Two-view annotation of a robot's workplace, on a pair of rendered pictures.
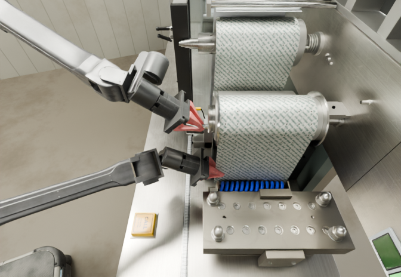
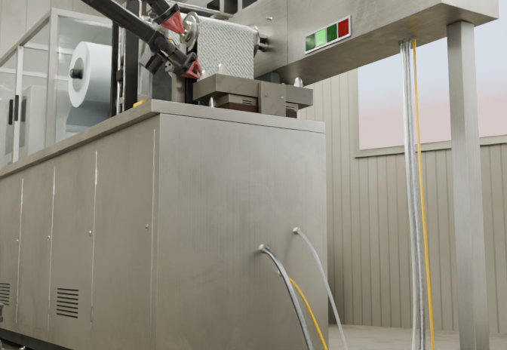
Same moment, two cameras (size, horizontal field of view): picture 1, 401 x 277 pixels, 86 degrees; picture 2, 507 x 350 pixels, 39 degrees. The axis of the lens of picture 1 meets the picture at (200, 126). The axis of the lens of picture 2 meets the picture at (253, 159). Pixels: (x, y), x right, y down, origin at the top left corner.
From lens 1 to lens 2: 2.47 m
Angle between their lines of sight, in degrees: 63
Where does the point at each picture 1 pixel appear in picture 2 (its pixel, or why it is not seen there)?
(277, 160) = (239, 62)
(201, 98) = not seen: hidden behind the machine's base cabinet
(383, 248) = (308, 44)
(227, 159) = (205, 54)
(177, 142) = not seen: hidden behind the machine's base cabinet
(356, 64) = (257, 17)
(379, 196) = (296, 36)
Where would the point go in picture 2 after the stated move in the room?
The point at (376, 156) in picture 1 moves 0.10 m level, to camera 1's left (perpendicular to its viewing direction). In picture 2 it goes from (285, 28) to (263, 23)
